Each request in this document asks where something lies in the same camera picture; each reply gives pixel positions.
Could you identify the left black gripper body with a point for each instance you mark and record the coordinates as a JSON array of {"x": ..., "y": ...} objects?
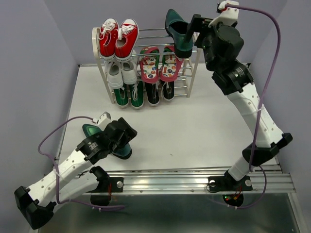
[{"x": 128, "y": 135}]

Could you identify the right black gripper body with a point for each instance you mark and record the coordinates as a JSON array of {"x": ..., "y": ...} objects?
[{"x": 205, "y": 40}]

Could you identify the green leather loafer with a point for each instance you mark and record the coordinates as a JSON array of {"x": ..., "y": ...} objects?
[
  {"x": 123, "y": 153},
  {"x": 176, "y": 28}
]

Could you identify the pink patterned flip-flop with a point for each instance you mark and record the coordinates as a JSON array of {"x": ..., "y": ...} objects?
[
  {"x": 171, "y": 65},
  {"x": 149, "y": 64}
]

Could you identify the black canvas sneaker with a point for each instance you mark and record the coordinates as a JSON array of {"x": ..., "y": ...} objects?
[
  {"x": 152, "y": 93},
  {"x": 167, "y": 91}
]

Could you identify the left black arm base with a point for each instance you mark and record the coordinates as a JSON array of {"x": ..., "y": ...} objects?
[{"x": 102, "y": 195}]

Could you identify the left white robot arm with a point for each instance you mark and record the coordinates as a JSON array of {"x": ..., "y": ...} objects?
[{"x": 77, "y": 174}]

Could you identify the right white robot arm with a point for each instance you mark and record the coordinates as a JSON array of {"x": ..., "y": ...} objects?
[{"x": 268, "y": 138}]

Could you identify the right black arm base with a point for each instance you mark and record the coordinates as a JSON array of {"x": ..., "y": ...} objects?
[{"x": 228, "y": 187}]

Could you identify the cream metal shoe rack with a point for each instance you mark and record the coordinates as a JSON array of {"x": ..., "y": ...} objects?
[{"x": 185, "y": 79}]

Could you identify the left green canvas sneaker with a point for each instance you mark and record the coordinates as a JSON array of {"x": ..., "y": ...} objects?
[{"x": 121, "y": 97}]

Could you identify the green canvas sneaker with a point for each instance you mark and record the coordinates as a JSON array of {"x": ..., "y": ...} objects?
[
  {"x": 121, "y": 97},
  {"x": 137, "y": 95}
]

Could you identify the right green canvas sneaker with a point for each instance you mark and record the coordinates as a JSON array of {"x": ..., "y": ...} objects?
[{"x": 137, "y": 95}]

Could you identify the left white sneaker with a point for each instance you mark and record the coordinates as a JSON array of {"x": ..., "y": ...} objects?
[{"x": 112, "y": 70}]

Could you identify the white sneaker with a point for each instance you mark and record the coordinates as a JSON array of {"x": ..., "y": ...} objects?
[
  {"x": 112, "y": 70},
  {"x": 129, "y": 70}
]

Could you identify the right white sneaker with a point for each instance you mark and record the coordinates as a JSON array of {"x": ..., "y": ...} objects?
[{"x": 129, "y": 70}]

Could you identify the right red canvas sneaker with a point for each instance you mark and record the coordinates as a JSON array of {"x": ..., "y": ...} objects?
[{"x": 128, "y": 34}]

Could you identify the red canvas sneaker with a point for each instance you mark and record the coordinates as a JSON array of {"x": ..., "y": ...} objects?
[
  {"x": 108, "y": 37},
  {"x": 128, "y": 34}
]

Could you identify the left red canvas sneaker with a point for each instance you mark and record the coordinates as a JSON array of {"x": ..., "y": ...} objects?
[{"x": 108, "y": 37}]

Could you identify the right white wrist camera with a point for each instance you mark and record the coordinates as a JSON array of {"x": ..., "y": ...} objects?
[{"x": 228, "y": 15}]

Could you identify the aluminium mounting rail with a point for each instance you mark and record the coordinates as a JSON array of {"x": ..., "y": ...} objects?
[{"x": 197, "y": 182}]

